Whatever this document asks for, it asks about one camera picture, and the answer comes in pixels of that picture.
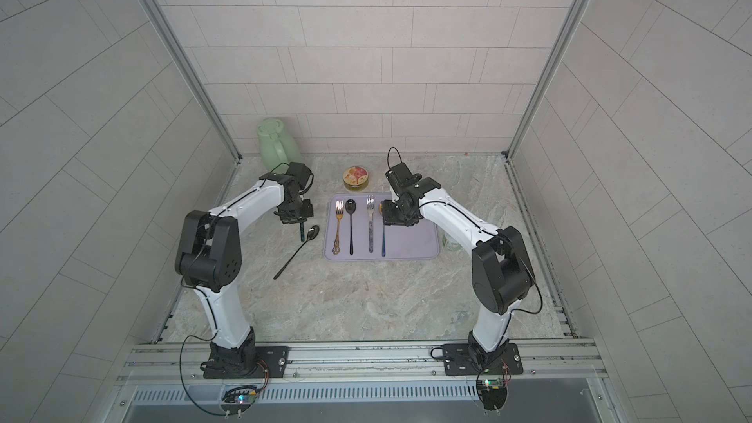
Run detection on iridescent spoon blue handle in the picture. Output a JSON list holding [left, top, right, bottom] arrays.
[[379, 201, 387, 258]]

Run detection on silver fork patterned handle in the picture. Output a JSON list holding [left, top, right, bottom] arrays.
[[366, 197, 375, 254]]

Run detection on gold ornate fork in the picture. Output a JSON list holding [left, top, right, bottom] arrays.
[[332, 200, 345, 256]]

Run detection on black spoon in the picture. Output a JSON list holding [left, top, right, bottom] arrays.
[[345, 199, 356, 256], [273, 225, 320, 280]]

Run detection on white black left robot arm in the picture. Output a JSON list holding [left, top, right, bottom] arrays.
[[175, 163, 313, 350]]

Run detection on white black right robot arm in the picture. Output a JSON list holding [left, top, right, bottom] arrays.
[[383, 163, 537, 354]]

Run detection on green plastic jug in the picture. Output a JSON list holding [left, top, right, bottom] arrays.
[[257, 119, 304, 172]]

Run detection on round gold tea tin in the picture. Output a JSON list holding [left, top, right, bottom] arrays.
[[343, 166, 369, 191]]

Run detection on lavender plastic tray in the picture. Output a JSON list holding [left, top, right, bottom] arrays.
[[323, 193, 441, 262]]

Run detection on right circuit board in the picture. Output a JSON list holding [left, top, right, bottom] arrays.
[[476, 377, 508, 411]]

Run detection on circuit board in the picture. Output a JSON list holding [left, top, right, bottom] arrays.
[[476, 377, 508, 411], [222, 385, 258, 405]]

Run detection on left circuit board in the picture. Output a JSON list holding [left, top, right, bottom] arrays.
[[222, 385, 258, 405]]

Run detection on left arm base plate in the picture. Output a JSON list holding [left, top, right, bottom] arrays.
[[200, 343, 290, 380]]

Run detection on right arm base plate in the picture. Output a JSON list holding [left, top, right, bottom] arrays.
[[433, 341, 524, 376]]

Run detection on black cable left base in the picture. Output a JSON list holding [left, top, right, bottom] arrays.
[[177, 331, 236, 418]]

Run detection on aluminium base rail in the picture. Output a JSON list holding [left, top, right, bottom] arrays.
[[115, 339, 607, 385]]

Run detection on aluminium corner post left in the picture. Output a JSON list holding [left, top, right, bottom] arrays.
[[138, 0, 243, 165]]

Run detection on aluminium corner post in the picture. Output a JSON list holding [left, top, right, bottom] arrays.
[[138, 0, 243, 165], [503, 0, 591, 161]]

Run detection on aluminium corner post right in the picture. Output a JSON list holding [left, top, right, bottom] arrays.
[[503, 0, 591, 161]]

